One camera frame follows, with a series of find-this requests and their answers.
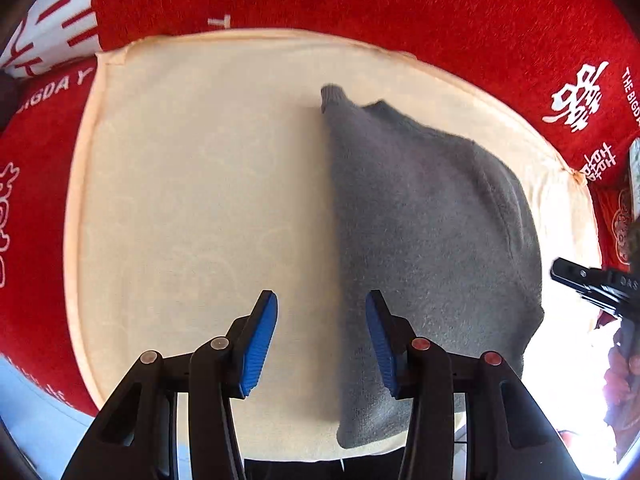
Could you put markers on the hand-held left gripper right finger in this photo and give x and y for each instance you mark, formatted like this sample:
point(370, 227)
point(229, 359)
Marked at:
point(381, 345)

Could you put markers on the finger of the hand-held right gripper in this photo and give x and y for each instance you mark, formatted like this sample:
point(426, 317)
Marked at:
point(572, 276)

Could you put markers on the white red-printed pillow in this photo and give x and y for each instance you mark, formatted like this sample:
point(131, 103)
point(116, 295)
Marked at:
point(45, 25)

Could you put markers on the cream seat cushion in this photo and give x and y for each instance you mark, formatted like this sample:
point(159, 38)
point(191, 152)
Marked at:
point(200, 185)

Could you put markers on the red embroidered cushion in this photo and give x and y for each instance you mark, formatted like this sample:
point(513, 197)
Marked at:
point(620, 225)

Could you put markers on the small grey knit garment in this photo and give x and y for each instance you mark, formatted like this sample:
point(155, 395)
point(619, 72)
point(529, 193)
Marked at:
point(430, 220)

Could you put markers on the red printed sofa cover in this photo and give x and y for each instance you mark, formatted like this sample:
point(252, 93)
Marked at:
point(450, 5)

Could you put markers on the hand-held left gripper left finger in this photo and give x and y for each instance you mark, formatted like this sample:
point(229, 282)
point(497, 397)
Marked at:
point(257, 345)

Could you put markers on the person's right forearm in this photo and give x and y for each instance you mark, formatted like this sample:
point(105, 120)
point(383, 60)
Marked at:
point(622, 390)

